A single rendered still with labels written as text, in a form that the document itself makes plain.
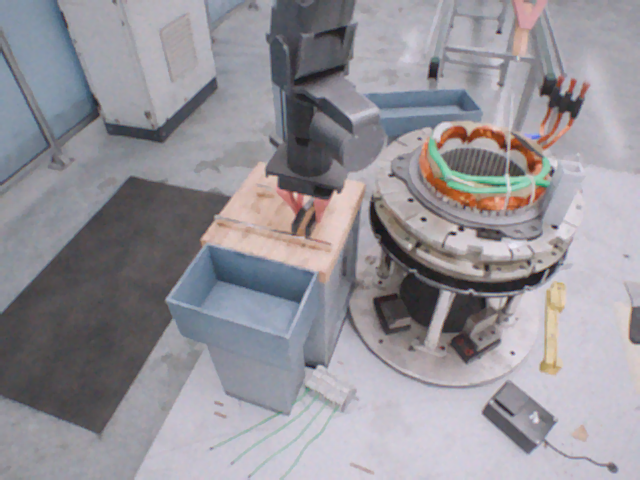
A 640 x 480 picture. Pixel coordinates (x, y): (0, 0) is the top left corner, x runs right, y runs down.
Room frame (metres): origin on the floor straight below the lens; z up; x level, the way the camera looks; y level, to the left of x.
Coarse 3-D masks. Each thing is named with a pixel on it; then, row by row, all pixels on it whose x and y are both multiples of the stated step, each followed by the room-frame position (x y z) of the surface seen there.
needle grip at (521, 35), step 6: (528, 6) 0.54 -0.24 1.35; (528, 12) 0.54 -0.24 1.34; (516, 18) 0.54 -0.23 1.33; (516, 24) 0.54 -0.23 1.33; (516, 30) 0.53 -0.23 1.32; (522, 30) 0.53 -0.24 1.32; (528, 30) 0.53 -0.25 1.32; (516, 36) 0.53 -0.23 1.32; (522, 36) 0.53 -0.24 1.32; (516, 42) 0.53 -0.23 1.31; (522, 42) 0.52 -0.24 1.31; (516, 48) 0.52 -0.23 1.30; (522, 48) 0.52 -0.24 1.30; (516, 54) 0.52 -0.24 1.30; (522, 54) 0.52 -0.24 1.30
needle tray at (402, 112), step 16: (368, 96) 0.87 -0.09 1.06; (384, 96) 0.87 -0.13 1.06; (400, 96) 0.88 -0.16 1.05; (416, 96) 0.88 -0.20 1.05; (432, 96) 0.89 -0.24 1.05; (448, 96) 0.89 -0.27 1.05; (464, 96) 0.89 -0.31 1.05; (384, 112) 0.86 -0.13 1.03; (400, 112) 0.86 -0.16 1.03; (416, 112) 0.86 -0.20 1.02; (432, 112) 0.86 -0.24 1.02; (448, 112) 0.79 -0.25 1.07; (464, 112) 0.79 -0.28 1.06; (480, 112) 0.80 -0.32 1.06; (384, 128) 0.77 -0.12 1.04; (400, 128) 0.77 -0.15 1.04; (416, 128) 0.78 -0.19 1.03; (432, 128) 0.78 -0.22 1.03
